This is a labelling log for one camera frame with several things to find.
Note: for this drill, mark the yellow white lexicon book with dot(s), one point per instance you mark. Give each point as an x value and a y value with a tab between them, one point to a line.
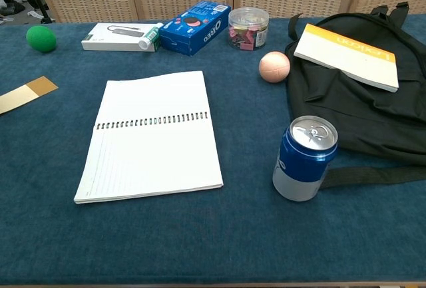
349	57

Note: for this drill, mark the brown cream bookmark with tassel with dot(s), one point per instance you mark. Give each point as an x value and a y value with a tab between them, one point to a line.
23	93

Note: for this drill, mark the open white spiral notebook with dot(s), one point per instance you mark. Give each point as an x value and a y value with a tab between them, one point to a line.
149	138

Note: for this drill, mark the pink ball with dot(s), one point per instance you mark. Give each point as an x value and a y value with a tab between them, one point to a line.
274	67

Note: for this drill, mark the blue silver drink can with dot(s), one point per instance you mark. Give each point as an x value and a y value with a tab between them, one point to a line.
304	165

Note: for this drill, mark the blue oreo cookie box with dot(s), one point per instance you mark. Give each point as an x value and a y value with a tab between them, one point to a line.
194	30

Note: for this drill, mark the clear jar of binder clips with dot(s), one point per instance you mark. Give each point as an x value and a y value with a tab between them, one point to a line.
248	28

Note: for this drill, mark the small green white bottle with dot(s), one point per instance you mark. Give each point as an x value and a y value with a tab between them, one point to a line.
150	37

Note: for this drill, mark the blue carpet table mat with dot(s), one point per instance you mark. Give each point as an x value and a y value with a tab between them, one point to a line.
199	241

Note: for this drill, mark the white usb hub box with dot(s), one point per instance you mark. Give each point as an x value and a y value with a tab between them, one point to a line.
113	38

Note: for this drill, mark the black backpack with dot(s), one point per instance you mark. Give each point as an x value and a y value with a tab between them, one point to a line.
359	118

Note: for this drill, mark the green foam ball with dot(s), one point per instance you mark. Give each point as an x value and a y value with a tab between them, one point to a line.
41	39

